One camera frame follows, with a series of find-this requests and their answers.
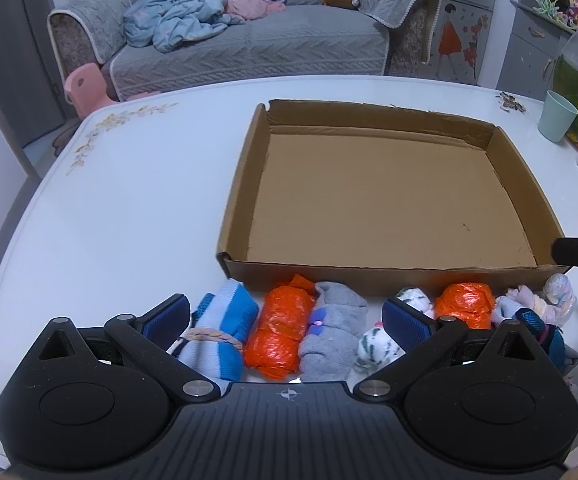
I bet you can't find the white green leaf sock roll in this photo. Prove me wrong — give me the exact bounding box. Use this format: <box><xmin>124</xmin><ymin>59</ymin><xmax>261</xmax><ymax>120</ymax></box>
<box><xmin>352</xmin><ymin>287</ymin><xmax>434</xmax><ymax>377</ymax></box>

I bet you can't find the blue white striped sock roll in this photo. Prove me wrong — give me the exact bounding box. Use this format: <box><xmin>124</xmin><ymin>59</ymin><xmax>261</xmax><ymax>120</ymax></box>
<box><xmin>169</xmin><ymin>278</ymin><xmax>260</xmax><ymax>393</ymax></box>

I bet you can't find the grey sock roll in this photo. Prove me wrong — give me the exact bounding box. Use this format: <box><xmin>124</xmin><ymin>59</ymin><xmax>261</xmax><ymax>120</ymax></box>
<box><xmin>299</xmin><ymin>282</ymin><xmax>368</xmax><ymax>382</ymax></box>

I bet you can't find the blue knit sock bundle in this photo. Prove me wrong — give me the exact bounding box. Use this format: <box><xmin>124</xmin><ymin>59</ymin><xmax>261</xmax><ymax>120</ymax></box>
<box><xmin>513</xmin><ymin>308</ymin><xmax>578</xmax><ymax>376</ymax></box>

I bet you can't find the orange plastic bag bundle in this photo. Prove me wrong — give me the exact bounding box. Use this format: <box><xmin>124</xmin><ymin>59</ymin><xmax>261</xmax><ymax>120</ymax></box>
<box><xmin>243</xmin><ymin>274</ymin><xmax>316</xmax><ymax>382</ymax></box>

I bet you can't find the pale pink sock roll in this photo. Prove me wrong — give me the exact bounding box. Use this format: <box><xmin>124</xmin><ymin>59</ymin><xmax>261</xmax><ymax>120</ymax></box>
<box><xmin>491</xmin><ymin>273</ymin><xmax>577</xmax><ymax>327</ymax></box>

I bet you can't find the green plastic cup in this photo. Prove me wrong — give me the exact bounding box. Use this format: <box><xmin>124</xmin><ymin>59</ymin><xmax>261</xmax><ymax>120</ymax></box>
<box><xmin>538</xmin><ymin>90</ymin><xmax>578</xmax><ymax>143</ymax></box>

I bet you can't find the sunflower seed shell pile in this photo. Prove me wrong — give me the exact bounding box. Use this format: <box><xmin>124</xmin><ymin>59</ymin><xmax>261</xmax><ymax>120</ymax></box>
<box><xmin>496</xmin><ymin>91</ymin><xmax>526</xmax><ymax>114</ymax></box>

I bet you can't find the brown cardboard box tray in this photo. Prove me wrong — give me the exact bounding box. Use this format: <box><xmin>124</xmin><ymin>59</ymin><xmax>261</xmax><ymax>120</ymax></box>
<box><xmin>216</xmin><ymin>100</ymin><xmax>562</xmax><ymax>296</ymax></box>

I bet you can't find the grey cabinet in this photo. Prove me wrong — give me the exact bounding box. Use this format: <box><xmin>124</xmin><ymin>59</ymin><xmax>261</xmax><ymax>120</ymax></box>
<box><xmin>496</xmin><ymin>0</ymin><xmax>576</xmax><ymax>100</ymax></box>

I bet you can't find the pink small chair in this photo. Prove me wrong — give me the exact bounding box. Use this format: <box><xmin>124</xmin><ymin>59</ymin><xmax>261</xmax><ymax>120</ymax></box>
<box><xmin>63</xmin><ymin>63</ymin><xmax>156</xmax><ymax>122</ymax></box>

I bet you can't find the decorated refrigerator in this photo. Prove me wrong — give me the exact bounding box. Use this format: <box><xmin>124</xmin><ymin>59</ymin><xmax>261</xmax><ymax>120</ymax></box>
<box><xmin>421</xmin><ymin>0</ymin><xmax>495</xmax><ymax>84</ymax></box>

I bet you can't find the grey sofa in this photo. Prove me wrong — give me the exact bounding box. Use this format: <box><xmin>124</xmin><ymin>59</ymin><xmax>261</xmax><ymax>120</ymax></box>
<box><xmin>47</xmin><ymin>0</ymin><xmax>441</xmax><ymax>101</ymax></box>

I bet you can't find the light blue blanket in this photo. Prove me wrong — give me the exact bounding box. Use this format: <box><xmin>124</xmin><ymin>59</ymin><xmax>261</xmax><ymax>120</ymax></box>
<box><xmin>123</xmin><ymin>0</ymin><xmax>287</xmax><ymax>53</ymax></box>

